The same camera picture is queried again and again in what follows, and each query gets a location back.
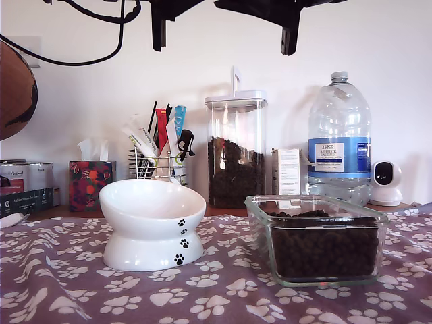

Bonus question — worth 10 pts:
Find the white ceramic paw-print cat bowl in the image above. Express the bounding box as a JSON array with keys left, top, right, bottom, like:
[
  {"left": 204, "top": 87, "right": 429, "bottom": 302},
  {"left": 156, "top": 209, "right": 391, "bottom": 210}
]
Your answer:
[{"left": 99, "top": 179, "right": 207, "bottom": 273}]

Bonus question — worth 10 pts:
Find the brown kibble in tall jar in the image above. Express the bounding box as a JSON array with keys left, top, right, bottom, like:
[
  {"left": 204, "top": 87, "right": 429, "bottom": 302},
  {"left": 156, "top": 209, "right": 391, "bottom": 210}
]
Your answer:
[{"left": 207, "top": 136, "right": 265, "bottom": 209}]

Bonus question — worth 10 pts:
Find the red treat sachet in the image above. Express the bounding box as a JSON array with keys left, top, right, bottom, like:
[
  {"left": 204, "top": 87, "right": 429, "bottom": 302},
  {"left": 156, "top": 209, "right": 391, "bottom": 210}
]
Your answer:
[{"left": 155, "top": 107, "right": 171, "bottom": 155}]

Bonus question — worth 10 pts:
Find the dark green flat carton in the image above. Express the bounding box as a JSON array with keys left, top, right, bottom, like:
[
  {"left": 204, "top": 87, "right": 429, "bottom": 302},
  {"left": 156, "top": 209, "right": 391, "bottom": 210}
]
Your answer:
[{"left": 0, "top": 187, "right": 55, "bottom": 219}]

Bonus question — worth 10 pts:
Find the square clear glass dish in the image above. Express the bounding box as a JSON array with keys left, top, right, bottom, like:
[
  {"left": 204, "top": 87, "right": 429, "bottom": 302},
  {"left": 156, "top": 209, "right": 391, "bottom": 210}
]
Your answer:
[{"left": 244, "top": 194, "right": 389, "bottom": 288}]

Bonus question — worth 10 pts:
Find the tin can with red label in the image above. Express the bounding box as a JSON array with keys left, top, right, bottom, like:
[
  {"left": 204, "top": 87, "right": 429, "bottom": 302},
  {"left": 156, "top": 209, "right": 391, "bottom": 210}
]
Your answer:
[{"left": 0, "top": 159, "right": 29, "bottom": 196}]

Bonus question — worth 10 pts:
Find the blue treat sachet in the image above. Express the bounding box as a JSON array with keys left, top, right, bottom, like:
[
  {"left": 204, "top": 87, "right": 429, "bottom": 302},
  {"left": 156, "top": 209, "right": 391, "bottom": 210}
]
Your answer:
[{"left": 173, "top": 105, "right": 188, "bottom": 139}]

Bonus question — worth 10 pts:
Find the thin black stick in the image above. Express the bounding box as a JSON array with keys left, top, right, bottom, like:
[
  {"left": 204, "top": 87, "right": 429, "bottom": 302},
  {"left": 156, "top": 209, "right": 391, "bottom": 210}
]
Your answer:
[{"left": 146, "top": 101, "right": 158, "bottom": 136}]

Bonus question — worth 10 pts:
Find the round brown woven disc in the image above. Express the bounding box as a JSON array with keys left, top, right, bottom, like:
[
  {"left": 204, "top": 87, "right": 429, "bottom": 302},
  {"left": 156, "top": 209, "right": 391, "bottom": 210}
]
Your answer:
[{"left": 0, "top": 40, "right": 38, "bottom": 142}]

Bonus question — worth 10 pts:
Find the black arm loop cable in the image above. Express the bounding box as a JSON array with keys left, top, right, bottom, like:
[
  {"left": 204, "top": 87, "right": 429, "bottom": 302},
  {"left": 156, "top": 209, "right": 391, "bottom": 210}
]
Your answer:
[{"left": 43, "top": 0, "right": 142, "bottom": 24}]

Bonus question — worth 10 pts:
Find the long black camera cable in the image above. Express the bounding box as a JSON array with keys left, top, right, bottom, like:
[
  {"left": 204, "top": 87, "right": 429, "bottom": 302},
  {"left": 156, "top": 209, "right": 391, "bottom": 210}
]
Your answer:
[{"left": 0, "top": 0, "right": 125, "bottom": 66}]

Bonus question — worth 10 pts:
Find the white sachet with green print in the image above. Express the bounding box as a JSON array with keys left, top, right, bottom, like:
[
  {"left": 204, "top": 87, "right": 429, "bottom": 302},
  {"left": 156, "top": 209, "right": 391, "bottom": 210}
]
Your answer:
[{"left": 121, "top": 123, "right": 159, "bottom": 167}]

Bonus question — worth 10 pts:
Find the purple paw-print cloth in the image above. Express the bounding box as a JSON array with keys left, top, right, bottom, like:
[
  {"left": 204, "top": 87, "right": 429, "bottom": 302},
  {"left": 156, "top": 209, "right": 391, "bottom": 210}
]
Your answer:
[{"left": 0, "top": 203, "right": 432, "bottom": 324}]

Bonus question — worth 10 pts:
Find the large clear water bottle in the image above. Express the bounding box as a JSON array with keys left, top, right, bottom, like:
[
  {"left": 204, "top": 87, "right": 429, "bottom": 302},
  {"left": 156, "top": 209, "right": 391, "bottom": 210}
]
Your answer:
[{"left": 306, "top": 71, "right": 372, "bottom": 207}]

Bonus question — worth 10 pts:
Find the chrome wire basket holder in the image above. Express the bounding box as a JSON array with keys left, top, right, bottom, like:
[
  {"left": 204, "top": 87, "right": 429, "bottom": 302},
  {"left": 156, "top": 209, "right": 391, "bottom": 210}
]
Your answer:
[{"left": 127, "top": 148, "right": 188, "bottom": 186}]

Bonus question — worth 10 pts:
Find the tin can with white label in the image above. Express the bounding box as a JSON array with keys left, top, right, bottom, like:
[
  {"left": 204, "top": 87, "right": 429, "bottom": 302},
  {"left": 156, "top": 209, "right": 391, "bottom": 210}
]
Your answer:
[{"left": 28, "top": 162, "right": 54, "bottom": 192}]

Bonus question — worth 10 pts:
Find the brown kibble mass in dish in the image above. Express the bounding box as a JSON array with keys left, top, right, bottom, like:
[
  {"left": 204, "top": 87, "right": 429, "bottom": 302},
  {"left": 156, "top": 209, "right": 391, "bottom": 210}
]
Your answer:
[{"left": 269, "top": 209, "right": 379, "bottom": 280}]

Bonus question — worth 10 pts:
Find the white wall switch plate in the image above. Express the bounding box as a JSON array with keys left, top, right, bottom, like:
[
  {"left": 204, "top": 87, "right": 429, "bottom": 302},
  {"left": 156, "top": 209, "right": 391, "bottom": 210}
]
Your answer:
[{"left": 6, "top": 35, "right": 43, "bottom": 68}]

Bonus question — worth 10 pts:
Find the small white round camera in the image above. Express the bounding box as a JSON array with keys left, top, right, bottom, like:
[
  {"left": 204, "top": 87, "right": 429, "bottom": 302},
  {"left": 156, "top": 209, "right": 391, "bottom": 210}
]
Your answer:
[{"left": 369, "top": 161, "right": 404, "bottom": 207}]

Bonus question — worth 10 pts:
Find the black plastic clip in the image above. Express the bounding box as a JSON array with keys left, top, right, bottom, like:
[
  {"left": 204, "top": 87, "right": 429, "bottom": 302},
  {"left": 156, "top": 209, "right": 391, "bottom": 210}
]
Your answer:
[{"left": 177, "top": 130, "right": 196, "bottom": 163}]

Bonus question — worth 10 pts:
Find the white tissue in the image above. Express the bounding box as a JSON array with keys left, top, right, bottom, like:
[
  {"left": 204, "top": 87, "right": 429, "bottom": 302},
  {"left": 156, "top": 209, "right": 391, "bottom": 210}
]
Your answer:
[{"left": 76, "top": 138, "right": 110, "bottom": 163}]

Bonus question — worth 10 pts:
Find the white sachet with script print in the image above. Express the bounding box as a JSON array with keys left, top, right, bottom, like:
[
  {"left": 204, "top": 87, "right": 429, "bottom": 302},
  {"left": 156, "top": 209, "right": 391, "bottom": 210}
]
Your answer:
[{"left": 129, "top": 114, "right": 159, "bottom": 158}]

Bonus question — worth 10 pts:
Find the small white flat dish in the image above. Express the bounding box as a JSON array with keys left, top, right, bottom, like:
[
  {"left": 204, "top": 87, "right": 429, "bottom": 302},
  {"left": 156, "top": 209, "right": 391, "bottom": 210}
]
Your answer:
[{"left": 0, "top": 213, "right": 30, "bottom": 230}]

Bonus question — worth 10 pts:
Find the small grey printed carton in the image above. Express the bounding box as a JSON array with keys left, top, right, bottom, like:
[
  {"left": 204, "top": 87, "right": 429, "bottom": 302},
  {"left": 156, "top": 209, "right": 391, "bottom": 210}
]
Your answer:
[{"left": 271, "top": 148, "right": 302, "bottom": 196}]

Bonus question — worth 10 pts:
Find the tall clear jar white lid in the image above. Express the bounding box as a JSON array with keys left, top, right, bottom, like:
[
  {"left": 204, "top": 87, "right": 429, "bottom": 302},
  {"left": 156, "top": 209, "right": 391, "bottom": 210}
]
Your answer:
[{"left": 204, "top": 65, "right": 269, "bottom": 209}]

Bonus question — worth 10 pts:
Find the floral tissue box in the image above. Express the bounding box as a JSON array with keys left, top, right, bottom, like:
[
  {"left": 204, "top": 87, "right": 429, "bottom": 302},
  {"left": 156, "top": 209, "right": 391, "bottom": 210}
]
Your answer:
[{"left": 68, "top": 160, "right": 117, "bottom": 213}]

